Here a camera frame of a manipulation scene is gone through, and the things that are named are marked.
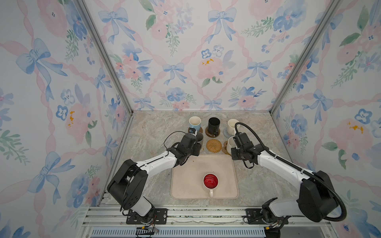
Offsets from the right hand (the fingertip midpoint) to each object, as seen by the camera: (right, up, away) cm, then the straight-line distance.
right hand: (235, 151), depth 88 cm
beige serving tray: (-29, -16, -4) cm, 33 cm away
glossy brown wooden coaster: (-15, +10, +18) cm, 26 cm away
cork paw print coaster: (-4, +1, +9) cm, 10 cm away
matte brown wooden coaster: (-20, +12, +17) cm, 29 cm away
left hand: (-22, +5, 0) cm, 22 cm away
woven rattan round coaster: (-11, +2, +12) cm, 16 cm away
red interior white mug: (-15, -16, -5) cm, 23 cm away
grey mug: (-21, +8, +6) cm, 23 cm away
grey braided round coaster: (-2, +11, +18) cm, 21 cm away
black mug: (-11, +16, +12) cm, 23 cm away
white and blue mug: (-24, +18, +14) cm, 33 cm away
